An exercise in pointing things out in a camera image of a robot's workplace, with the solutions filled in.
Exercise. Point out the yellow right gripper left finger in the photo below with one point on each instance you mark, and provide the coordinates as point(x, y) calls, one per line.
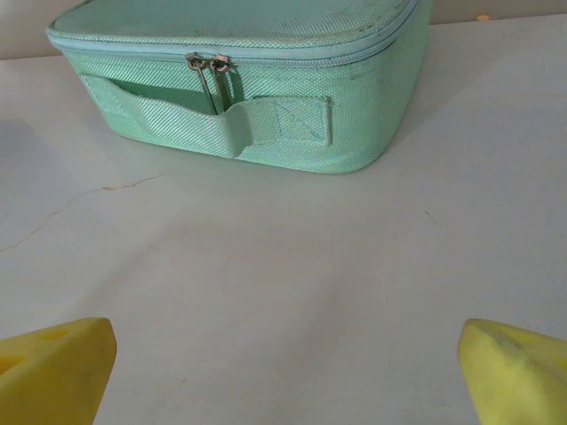
point(53, 376)

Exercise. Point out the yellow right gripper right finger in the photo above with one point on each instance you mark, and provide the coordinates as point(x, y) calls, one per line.
point(518, 380)

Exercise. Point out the mint green zipper case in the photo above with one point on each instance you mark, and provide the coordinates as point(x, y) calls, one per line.
point(288, 133)

